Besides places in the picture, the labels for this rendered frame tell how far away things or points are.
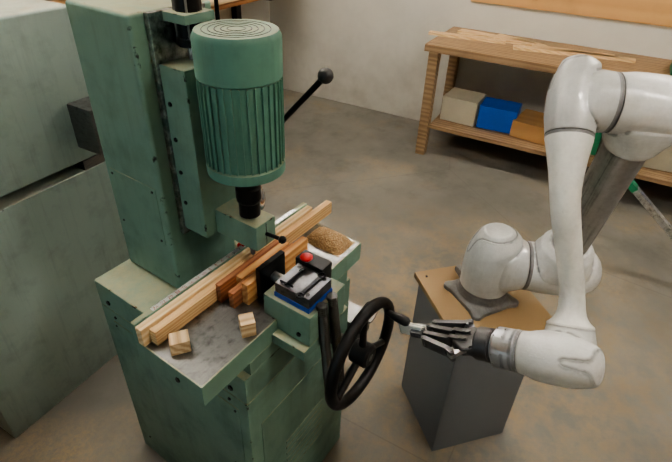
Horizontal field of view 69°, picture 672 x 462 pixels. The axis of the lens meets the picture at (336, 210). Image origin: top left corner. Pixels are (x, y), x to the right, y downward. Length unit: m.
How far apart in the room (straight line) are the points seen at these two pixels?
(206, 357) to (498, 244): 0.88
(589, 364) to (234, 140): 0.81
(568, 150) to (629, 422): 1.51
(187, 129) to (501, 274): 0.99
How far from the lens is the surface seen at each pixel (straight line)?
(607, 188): 1.36
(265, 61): 0.97
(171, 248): 1.33
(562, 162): 1.14
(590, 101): 1.17
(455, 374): 1.71
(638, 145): 1.25
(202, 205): 1.20
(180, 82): 1.09
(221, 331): 1.16
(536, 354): 1.09
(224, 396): 1.32
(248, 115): 0.99
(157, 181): 1.23
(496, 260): 1.53
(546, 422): 2.27
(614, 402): 2.46
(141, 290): 1.46
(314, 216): 1.43
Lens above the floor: 1.74
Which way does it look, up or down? 33 degrees down
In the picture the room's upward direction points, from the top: 2 degrees clockwise
